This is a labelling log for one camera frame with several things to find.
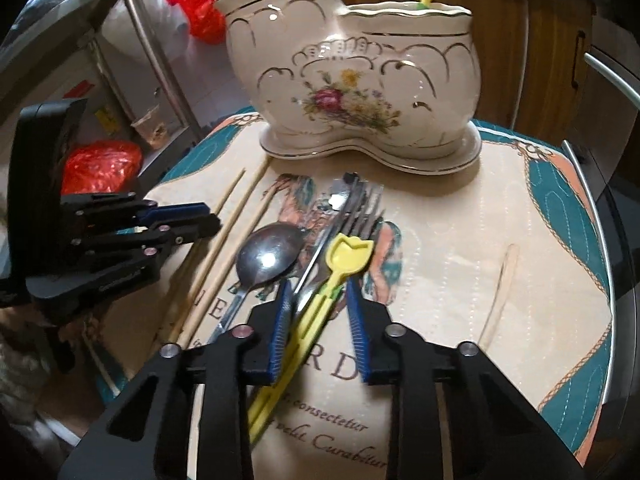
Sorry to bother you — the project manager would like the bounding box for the red plastic bag lower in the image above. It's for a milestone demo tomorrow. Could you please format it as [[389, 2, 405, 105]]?
[[61, 140, 143, 195]]

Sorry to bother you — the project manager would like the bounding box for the wooden kitchen cabinet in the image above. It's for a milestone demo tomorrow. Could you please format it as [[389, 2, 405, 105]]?
[[328, 0, 601, 137]]

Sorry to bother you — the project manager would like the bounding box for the steel table rail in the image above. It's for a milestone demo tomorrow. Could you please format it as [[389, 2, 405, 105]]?
[[124, 0, 204, 141]]

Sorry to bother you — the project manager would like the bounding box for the cream floral ceramic utensil holder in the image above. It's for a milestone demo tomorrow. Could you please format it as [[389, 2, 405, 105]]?
[[215, 0, 482, 176]]

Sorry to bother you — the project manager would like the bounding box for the wooden chopstick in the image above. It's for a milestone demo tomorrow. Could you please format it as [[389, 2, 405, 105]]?
[[157, 155, 271, 348], [149, 191, 252, 356], [177, 184, 281, 348]]

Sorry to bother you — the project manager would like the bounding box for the yellow tulip plastic utensil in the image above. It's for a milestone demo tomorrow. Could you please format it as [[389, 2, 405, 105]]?
[[248, 233, 375, 445]]

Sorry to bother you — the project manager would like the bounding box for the steel fork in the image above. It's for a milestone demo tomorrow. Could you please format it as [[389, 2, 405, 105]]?
[[293, 178, 384, 318]]

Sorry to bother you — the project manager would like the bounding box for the printed horse table mat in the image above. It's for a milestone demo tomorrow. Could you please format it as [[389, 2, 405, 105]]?
[[92, 106, 614, 480]]

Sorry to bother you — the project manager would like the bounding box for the large steel spoon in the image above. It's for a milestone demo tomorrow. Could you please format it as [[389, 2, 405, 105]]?
[[207, 222, 305, 344]]

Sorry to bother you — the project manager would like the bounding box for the oven with steel handle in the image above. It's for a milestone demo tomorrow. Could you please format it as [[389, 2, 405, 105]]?
[[579, 15, 639, 198]]

